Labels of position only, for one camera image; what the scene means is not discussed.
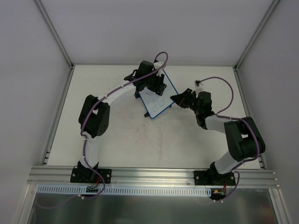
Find blue framed whiteboard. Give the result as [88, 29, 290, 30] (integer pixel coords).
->
[139, 70, 178, 119]

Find black whiteboard eraser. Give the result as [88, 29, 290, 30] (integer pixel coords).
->
[157, 91, 164, 96]

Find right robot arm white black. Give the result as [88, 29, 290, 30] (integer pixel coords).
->
[171, 89, 265, 186]

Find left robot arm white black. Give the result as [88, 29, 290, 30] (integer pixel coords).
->
[77, 60, 167, 182]

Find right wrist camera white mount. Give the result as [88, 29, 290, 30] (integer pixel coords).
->
[193, 80, 204, 95]

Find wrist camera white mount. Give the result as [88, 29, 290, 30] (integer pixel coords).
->
[193, 80, 204, 95]
[153, 61, 165, 77]

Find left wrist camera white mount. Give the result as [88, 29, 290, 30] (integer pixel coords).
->
[153, 61, 165, 77]

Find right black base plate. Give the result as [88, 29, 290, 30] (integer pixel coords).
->
[193, 170, 236, 186]

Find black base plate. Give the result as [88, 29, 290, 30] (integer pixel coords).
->
[70, 167, 112, 184]
[193, 170, 236, 186]

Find left aluminium frame post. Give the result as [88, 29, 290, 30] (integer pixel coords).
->
[35, 0, 75, 69]

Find aluminium frame post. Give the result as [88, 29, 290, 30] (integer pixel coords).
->
[234, 0, 281, 70]
[35, 0, 75, 69]

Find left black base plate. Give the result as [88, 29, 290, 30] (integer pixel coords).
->
[70, 167, 112, 184]

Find right aluminium frame post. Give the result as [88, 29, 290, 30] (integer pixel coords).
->
[234, 0, 281, 70]

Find white slotted cable duct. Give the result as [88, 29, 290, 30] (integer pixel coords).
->
[37, 185, 212, 197]

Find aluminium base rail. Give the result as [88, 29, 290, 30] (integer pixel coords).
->
[27, 166, 280, 189]

